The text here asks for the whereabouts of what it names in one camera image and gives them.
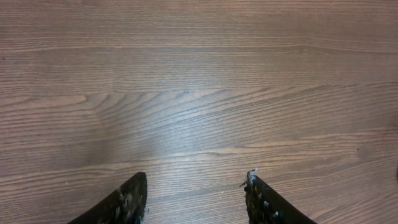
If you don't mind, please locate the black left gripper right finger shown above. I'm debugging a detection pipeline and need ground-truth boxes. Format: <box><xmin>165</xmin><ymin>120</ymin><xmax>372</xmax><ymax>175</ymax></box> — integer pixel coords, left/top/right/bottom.
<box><xmin>241</xmin><ymin>168</ymin><xmax>316</xmax><ymax>224</ymax></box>

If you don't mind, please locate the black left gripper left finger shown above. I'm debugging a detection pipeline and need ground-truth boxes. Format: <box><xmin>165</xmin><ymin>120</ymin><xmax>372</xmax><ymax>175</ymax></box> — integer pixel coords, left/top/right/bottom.
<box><xmin>69</xmin><ymin>172</ymin><xmax>147</xmax><ymax>224</ymax></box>

